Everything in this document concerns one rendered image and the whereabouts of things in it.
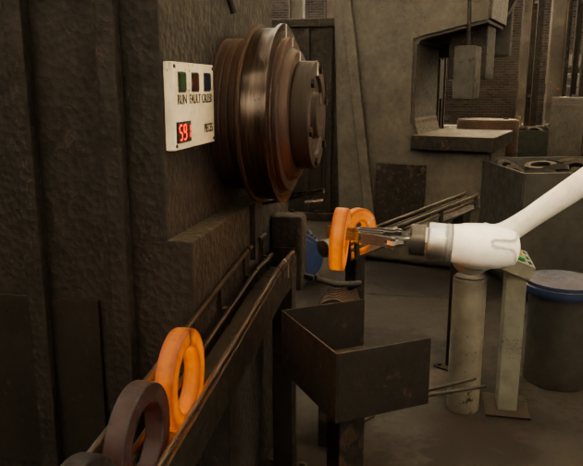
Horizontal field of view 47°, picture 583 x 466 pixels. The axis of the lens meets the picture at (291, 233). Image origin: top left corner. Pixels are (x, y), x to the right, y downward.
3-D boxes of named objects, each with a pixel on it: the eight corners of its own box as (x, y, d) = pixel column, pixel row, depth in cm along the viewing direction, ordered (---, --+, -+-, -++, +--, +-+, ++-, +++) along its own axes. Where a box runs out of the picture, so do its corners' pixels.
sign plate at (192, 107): (166, 151, 138) (162, 61, 134) (206, 141, 163) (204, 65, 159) (176, 151, 138) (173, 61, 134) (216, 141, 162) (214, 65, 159)
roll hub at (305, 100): (289, 174, 168) (289, 59, 162) (309, 162, 194) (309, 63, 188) (311, 175, 166) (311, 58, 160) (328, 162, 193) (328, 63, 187)
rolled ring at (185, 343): (163, 396, 106) (143, 394, 107) (187, 452, 119) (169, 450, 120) (192, 306, 119) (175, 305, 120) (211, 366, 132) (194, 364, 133)
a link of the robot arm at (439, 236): (448, 256, 162) (423, 254, 163) (452, 220, 160) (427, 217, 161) (449, 266, 154) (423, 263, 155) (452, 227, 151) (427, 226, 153)
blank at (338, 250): (329, 218, 153) (344, 219, 152) (339, 199, 167) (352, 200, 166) (327, 280, 158) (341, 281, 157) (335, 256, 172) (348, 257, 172)
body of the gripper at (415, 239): (424, 260, 155) (384, 256, 156) (425, 251, 163) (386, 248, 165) (427, 228, 153) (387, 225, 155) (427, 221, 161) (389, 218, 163)
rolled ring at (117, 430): (163, 357, 107) (143, 355, 107) (114, 435, 90) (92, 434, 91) (176, 446, 114) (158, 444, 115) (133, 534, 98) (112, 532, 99)
